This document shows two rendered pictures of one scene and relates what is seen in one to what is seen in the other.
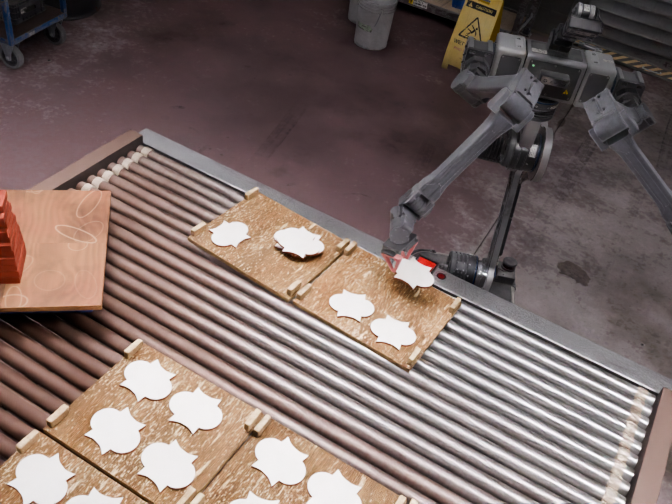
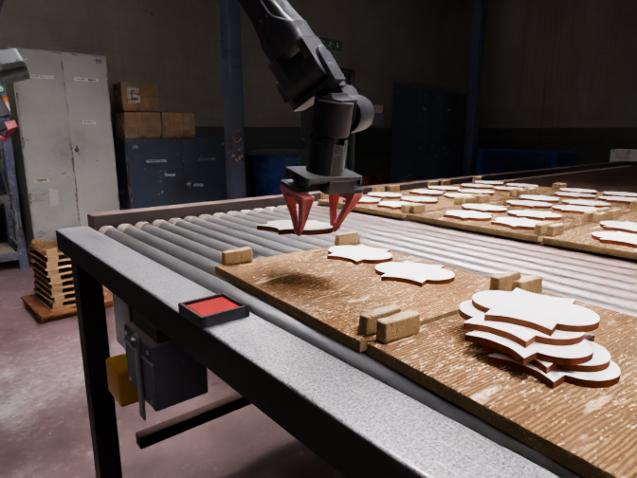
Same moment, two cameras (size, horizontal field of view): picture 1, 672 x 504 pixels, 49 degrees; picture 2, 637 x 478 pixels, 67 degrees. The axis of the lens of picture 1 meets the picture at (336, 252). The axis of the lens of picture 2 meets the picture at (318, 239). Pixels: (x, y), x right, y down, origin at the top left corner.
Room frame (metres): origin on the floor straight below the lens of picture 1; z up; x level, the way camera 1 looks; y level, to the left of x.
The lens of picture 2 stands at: (2.36, 0.15, 1.18)
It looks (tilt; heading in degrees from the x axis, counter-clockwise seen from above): 13 degrees down; 208
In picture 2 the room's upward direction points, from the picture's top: straight up
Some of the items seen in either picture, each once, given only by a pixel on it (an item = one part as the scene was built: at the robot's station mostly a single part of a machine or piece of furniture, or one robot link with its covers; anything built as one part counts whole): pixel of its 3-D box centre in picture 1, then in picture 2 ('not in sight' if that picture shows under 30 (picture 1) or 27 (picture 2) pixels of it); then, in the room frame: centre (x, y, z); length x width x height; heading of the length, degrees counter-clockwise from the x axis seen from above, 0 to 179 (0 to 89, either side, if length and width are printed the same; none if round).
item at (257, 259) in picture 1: (271, 242); (623, 376); (1.81, 0.22, 0.93); 0.41 x 0.35 x 0.02; 63
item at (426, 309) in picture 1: (379, 303); (358, 279); (1.63, -0.16, 0.93); 0.41 x 0.35 x 0.02; 64
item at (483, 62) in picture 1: (475, 71); not in sight; (2.24, -0.34, 1.45); 0.09 x 0.08 x 0.12; 88
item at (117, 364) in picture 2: not in sight; (128, 343); (1.71, -0.65, 0.74); 0.09 x 0.08 x 0.24; 67
